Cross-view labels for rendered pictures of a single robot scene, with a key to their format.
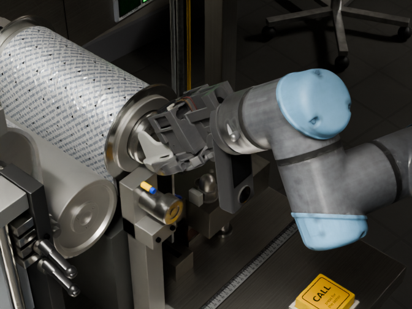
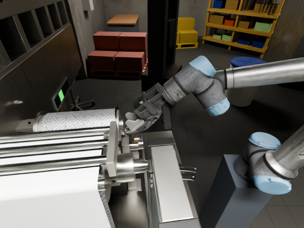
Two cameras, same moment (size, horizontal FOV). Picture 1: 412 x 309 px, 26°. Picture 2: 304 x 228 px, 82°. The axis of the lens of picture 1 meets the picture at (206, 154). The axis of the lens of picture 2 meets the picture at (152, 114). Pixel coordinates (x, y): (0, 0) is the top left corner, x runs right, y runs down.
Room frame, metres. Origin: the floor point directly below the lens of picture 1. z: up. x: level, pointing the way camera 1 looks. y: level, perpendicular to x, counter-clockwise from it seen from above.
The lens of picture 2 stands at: (0.50, 0.36, 1.67)
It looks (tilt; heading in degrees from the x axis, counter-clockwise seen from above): 37 degrees down; 313
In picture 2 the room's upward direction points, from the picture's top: straight up
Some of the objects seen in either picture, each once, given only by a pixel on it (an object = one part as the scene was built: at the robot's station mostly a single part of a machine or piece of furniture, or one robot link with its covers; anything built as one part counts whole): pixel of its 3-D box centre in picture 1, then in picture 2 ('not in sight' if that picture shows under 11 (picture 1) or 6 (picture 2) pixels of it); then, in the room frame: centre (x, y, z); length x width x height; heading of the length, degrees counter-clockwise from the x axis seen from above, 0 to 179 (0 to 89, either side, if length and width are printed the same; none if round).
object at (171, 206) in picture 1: (168, 208); (140, 144); (0.85, 0.05, 1.18); 0.04 x 0.02 x 0.04; 140
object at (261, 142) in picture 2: not in sight; (261, 149); (0.50, -0.37, 1.07); 0.13 x 0.12 x 0.14; 117
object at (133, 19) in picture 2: not in sight; (125, 33); (4.98, -3.33, 0.41); 1.46 x 0.75 x 0.81; 132
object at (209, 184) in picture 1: (207, 185); not in sight; (1.02, 0.00, 1.05); 0.04 x 0.04 x 0.04
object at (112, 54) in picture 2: not in sight; (119, 54); (3.70, -2.05, 0.37); 1.27 x 0.91 x 0.75; 42
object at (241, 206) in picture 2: not in sight; (226, 210); (0.50, -0.37, 0.45); 0.20 x 0.20 x 0.90; 42
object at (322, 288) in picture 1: (325, 300); not in sight; (0.90, -0.19, 0.91); 0.07 x 0.07 x 0.02; 50
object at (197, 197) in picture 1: (196, 196); not in sight; (1.00, 0.02, 1.04); 0.02 x 0.01 x 0.02; 50
